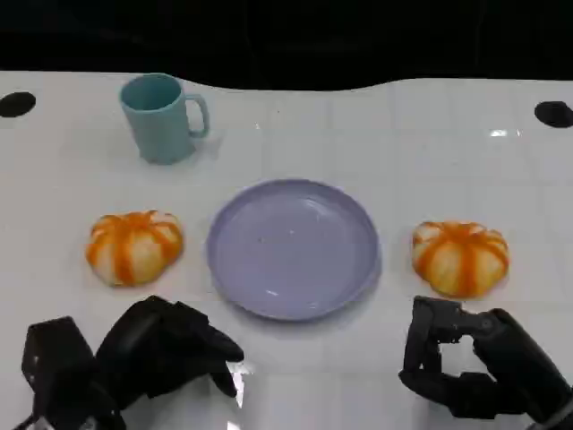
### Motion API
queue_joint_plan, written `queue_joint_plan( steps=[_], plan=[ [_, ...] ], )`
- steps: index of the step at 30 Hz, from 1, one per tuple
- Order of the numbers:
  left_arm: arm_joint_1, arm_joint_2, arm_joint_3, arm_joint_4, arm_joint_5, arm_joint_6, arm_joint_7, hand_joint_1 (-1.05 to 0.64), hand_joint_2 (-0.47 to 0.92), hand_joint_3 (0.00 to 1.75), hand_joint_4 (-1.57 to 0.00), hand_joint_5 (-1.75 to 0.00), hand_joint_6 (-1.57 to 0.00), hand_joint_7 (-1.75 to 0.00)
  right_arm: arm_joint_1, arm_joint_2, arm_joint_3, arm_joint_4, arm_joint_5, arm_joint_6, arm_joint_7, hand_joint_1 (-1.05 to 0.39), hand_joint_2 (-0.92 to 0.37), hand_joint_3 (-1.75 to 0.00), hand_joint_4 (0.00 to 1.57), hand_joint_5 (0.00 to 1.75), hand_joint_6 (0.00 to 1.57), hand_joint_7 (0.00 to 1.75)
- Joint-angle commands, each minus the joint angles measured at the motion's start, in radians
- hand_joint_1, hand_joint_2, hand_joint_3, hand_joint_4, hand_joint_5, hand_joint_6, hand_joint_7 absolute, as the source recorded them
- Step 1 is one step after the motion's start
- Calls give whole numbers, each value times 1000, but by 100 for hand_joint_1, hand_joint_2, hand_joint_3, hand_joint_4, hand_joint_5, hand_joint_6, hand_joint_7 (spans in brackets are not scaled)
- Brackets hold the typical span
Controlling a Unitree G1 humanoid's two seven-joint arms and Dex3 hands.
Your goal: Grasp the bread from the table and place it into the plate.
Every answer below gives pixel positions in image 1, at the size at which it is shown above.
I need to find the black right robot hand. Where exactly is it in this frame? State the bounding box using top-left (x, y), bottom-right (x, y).
top-left (398, 295), bottom-right (573, 422)

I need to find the pale green mug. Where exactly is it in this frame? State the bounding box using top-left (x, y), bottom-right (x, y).
top-left (118, 73), bottom-right (211, 166)

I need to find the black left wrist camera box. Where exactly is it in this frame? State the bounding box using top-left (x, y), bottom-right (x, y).
top-left (21, 316), bottom-right (100, 416)

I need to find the lilac plate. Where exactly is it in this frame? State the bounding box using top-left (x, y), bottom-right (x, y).
top-left (205, 177), bottom-right (382, 323)

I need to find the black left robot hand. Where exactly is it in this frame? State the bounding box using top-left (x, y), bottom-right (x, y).
top-left (94, 295), bottom-right (245, 411)

